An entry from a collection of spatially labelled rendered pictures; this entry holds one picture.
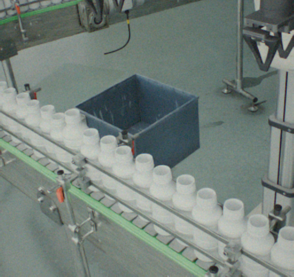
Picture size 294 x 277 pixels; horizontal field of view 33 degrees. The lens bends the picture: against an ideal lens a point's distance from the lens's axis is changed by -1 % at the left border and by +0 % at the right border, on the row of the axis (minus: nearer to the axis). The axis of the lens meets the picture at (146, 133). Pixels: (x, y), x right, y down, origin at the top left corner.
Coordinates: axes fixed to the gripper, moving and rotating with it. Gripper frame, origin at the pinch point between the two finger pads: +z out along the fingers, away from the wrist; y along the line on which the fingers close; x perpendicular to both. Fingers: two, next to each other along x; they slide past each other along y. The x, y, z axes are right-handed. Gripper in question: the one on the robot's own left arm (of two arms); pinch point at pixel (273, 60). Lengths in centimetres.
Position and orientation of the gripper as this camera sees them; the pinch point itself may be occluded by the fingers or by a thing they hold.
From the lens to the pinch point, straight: 92.9
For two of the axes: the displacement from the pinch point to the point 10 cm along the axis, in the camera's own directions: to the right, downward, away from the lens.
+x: -7.0, -3.4, 6.3
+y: 7.1, -4.5, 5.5
